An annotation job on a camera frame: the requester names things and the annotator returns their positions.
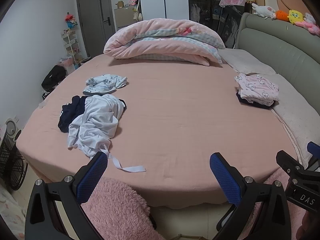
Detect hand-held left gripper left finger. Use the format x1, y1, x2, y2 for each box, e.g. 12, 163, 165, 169
25, 152, 108, 240

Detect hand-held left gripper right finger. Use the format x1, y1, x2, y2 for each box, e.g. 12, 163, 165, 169
209, 152, 292, 240

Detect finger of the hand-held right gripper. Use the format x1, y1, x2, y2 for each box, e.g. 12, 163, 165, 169
307, 141, 320, 167
276, 150, 309, 178

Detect white shirt with navy trim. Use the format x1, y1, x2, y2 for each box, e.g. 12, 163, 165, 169
66, 94, 147, 173

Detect pink printed folded clothes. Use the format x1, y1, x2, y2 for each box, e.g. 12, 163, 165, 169
234, 72, 279, 107

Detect cream blanket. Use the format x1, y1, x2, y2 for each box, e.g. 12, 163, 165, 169
219, 48, 315, 167

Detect navy shorts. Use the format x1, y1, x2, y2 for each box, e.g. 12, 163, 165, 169
58, 95, 87, 133

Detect navy folded garment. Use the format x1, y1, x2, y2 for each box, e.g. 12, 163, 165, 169
236, 92, 274, 110

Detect pink bed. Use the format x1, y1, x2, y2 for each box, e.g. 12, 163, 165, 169
15, 47, 310, 209

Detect patterned floor mat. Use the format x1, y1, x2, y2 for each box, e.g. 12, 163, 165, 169
0, 187, 27, 240

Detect white round fan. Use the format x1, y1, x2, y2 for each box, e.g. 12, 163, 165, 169
5, 119, 24, 142

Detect light blue printed garment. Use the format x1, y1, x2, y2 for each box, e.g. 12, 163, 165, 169
82, 74, 129, 97

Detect black bag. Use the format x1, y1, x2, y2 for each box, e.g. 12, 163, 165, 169
41, 65, 67, 92

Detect grey-green padded headboard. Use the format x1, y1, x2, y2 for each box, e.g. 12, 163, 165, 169
235, 12, 320, 115

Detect pink plush toy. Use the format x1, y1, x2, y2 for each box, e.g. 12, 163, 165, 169
295, 14, 320, 35

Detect yellow plush toy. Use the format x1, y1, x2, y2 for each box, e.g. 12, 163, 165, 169
287, 9, 305, 24

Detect orange carrot plush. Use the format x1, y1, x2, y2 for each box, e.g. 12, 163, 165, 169
274, 10, 290, 21

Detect white shelf rack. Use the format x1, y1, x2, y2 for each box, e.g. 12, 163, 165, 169
61, 29, 80, 63

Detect pink folded quilt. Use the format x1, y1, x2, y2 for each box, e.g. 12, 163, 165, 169
103, 18, 225, 67

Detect white rabbit plush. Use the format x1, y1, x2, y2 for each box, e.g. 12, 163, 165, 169
251, 3, 277, 19

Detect red and blue toy figure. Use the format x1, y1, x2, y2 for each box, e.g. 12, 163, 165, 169
65, 12, 78, 29

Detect beige small fridge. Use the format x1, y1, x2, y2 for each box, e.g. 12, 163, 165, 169
114, 6, 139, 33

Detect dark glass cabinet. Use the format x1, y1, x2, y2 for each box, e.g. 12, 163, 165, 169
187, 0, 244, 49

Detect black wire basket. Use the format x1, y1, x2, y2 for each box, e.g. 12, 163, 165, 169
0, 127, 29, 192

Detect grey wall cabinet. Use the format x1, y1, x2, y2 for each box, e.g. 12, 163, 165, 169
76, 0, 115, 59

